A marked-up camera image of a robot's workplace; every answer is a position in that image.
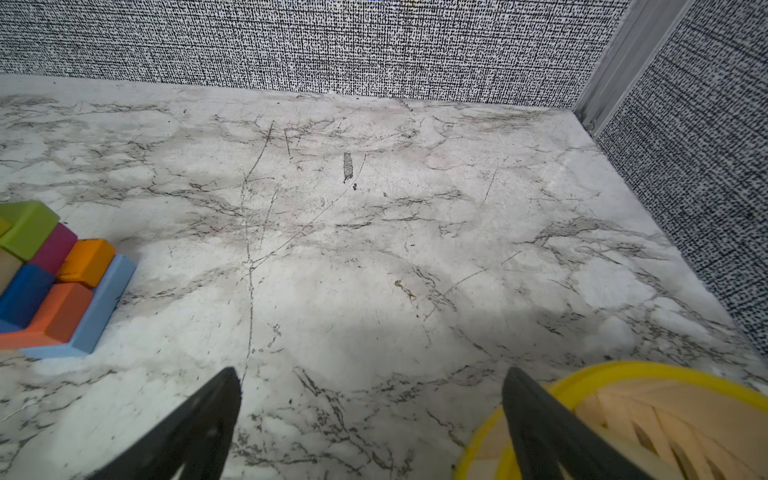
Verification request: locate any yellow-green cube block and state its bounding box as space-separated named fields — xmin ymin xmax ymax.
xmin=0 ymin=217 xmax=12 ymax=236

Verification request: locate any magenta cube block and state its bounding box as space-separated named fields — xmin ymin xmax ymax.
xmin=28 ymin=223 xmax=78 ymax=277

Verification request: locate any blue number cube block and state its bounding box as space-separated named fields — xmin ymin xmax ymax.
xmin=0 ymin=264 xmax=55 ymax=333

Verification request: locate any yellow wooden bucket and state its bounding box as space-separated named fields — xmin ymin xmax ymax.
xmin=454 ymin=361 xmax=767 ymax=479

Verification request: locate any orange rectangular block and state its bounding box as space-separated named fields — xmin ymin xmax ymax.
xmin=56 ymin=239 xmax=116 ymax=289

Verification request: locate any light blue rectangular block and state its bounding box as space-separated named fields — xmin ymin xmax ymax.
xmin=18 ymin=255 xmax=136 ymax=359

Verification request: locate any lime green cube block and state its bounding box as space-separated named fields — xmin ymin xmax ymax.
xmin=1 ymin=200 xmax=60 ymax=262

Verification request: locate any small orange cube block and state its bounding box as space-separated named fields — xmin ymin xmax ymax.
xmin=0 ymin=249 xmax=24 ymax=295

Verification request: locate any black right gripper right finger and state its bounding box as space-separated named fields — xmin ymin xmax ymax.
xmin=502 ymin=367 xmax=649 ymax=479

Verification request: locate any red rectangular block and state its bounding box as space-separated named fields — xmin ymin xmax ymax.
xmin=1 ymin=283 xmax=93 ymax=350

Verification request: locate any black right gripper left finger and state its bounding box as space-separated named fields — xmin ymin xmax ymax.
xmin=91 ymin=367 xmax=242 ymax=479

